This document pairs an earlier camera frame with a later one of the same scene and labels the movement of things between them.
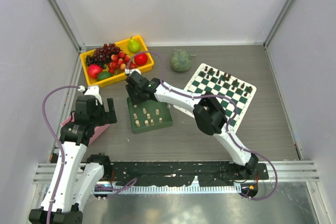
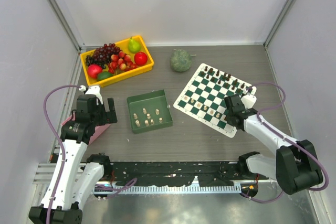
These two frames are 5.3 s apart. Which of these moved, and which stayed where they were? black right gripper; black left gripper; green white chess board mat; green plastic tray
Moved: black right gripper
Stayed: green white chess board mat; green plastic tray; black left gripper
